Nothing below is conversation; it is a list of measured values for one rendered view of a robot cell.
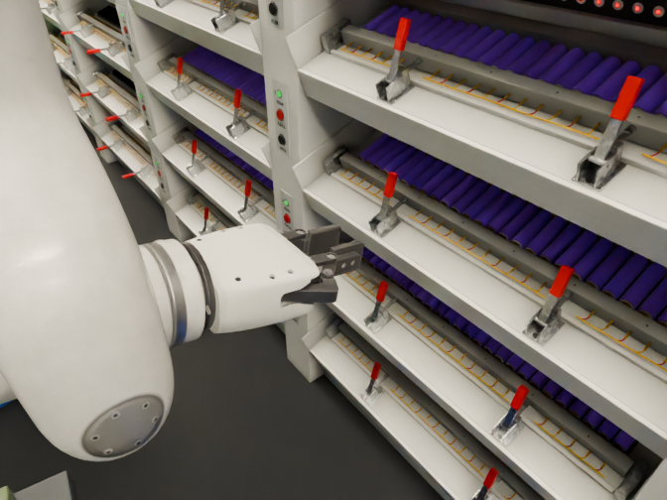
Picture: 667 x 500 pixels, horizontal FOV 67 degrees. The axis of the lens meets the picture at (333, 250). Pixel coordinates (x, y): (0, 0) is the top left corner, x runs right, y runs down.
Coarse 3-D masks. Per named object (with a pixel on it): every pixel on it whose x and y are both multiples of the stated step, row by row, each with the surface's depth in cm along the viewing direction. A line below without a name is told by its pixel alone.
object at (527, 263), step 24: (360, 168) 81; (408, 192) 74; (432, 216) 72; (456, 216) 69; (480, 240) 66; (504, 240) 64; (528, 264) 61; (528, 288) 60; (576, 288) 57; (600, 312) 56; (624, 312) 54; (624, 336) 53; (648, 336) 52; (648, 360) 51
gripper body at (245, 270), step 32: (256, 224) 48; (192, 256) 39; (224, 256) 41; (256, 256) 42; (288, 256) 44; (224, 288) 38; (256, 288) 39; (288, 288) 41; (224, 320) 39; (256, 320) 41
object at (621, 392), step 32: (352, 128) 85; (320, 160) 84; (320, 192) 83; (352, 192) 81; (352, 224) 77; (384, 256) 75; (416, 256) 69; (448, 256) 68; (480, 256) 66; (448, 288) 65; (480, 288) 63; (544, 288) 61; (480, 320) 63; (512, 320) 59; (544, 352) 56; (576, 352) 55; (608, 352) 54; (576, 384) 54; (608, 384) 52; (640, 384) 51; (608, 416) 53; (640, 416) 49
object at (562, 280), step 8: (560, 272) 53; (568, 272) 53; (560, 280) 53; (568, 280) 53; (552, 288) 54; (560, 288) 54; (552, 296) 55; (560, 296) 54; (552, 304) 55; (544, 312) 56; (544, 320) 56
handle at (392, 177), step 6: (390, 174) 70; (396, 174) 70; (390, 180) 70; (396, 180) 70; (390, 186) 70; (384, 192) 71; (390, 192) 70; (384, 198) 72; (384, 204) 72; (384, 210) 72; (378, 216) 73; (384, 216) 72
